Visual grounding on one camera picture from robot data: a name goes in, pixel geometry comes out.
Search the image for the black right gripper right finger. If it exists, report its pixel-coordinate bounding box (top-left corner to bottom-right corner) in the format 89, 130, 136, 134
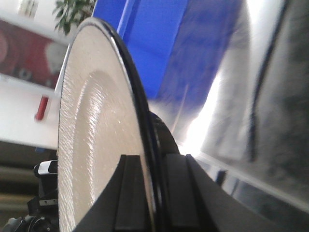
165, 154, 280, 232

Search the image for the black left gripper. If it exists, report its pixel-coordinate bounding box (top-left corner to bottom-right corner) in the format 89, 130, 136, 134
27, 159, 58, 215

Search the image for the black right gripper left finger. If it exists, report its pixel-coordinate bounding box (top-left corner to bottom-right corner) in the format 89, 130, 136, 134
74, 155, 152, 232

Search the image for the beige plate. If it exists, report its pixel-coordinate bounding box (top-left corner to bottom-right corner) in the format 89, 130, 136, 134
57, 17, 179, 232

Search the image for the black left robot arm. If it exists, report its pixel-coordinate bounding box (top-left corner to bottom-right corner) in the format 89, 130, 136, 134
2, 159, 60, 232

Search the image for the blue plastic crate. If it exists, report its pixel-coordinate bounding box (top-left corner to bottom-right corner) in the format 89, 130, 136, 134
93, 0, 243, 113

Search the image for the green potted plant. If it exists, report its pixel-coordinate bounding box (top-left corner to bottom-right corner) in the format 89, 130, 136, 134
52, 0, 97, 36

